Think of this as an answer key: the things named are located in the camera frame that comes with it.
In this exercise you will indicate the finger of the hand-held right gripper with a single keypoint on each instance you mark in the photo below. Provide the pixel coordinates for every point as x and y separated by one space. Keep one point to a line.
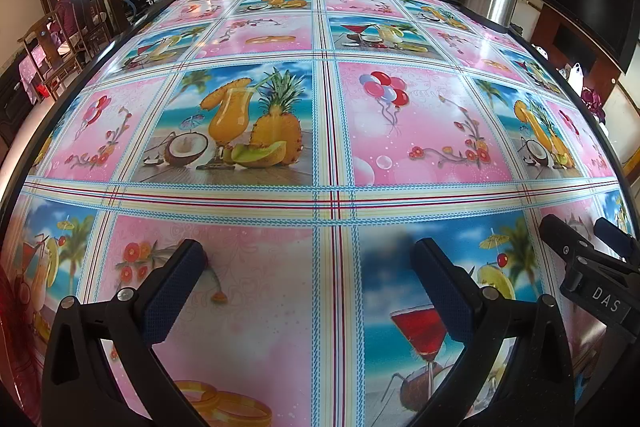
620 242
567 244

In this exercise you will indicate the dark red fabric bundle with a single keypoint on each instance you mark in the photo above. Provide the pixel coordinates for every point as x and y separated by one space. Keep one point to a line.
595 104

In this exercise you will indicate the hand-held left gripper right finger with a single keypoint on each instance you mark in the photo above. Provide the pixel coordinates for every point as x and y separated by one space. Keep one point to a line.
445 294

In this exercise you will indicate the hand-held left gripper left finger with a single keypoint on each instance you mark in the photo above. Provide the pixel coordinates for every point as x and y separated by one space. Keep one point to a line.
172 289

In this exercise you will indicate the wooden dining chair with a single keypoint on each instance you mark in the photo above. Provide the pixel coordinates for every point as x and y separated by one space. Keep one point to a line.
50 52

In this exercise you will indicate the white plastic bag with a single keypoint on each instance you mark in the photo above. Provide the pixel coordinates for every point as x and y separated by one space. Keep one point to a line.
575 79

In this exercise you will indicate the fruit print tablecloth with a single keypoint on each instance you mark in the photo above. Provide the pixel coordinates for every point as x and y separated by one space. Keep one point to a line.
320 132

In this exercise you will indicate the black edged table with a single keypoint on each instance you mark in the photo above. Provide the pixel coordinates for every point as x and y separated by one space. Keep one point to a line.
12 182

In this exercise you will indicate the black television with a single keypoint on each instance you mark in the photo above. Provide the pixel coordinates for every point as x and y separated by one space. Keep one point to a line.
585 2

